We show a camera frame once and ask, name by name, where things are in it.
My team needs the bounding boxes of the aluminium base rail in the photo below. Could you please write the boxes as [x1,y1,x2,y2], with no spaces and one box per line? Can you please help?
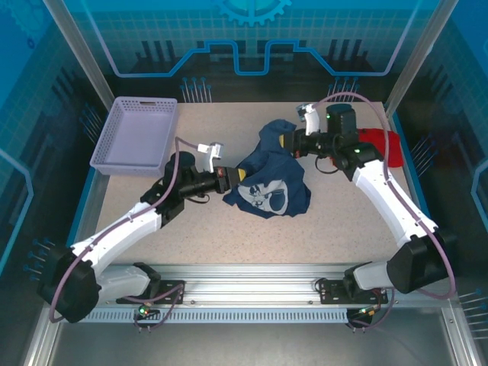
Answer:
[70,262,453,306]

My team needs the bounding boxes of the aluminium frame post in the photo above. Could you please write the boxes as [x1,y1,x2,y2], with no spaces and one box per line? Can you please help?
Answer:
[384,0,458,115]
[42,0,115,111]

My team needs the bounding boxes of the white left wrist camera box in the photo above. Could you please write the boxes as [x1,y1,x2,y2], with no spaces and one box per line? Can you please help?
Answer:
[197,141,226,173]

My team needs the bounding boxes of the navy blue t-shirt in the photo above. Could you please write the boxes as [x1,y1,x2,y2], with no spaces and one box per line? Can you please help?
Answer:
[222,118,313,220]

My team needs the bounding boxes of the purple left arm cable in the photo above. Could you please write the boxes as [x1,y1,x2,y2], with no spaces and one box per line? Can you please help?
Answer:
[50,136,201,333]

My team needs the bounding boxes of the red t-shirt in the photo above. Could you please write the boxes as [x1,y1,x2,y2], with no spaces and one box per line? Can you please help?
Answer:
[330,128,401,169]

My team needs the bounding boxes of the perforated metal cable duct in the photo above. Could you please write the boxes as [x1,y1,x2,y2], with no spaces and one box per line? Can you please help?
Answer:
[60,307,350,325]

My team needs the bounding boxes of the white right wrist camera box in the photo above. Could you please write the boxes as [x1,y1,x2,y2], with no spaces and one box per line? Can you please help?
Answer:
[295,101,324,136]

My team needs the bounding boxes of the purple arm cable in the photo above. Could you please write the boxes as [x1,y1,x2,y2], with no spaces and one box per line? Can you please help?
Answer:
[316,91,458,333]
[50,136,201,333]

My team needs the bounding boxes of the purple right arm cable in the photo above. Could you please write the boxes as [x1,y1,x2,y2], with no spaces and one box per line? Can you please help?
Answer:
[316,91,458,333]

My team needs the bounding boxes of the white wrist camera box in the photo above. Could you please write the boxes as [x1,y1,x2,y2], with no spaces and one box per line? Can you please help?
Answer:
[295,101,324,136]
[197,141,226,173]

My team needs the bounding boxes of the lavender plastic basket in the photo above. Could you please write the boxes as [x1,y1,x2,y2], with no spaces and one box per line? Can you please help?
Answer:
[89,96,179,178]

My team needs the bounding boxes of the small LED circuit board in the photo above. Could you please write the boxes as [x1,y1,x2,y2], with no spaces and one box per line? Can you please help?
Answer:
[135,303,161,319]
[348,304,382,319]

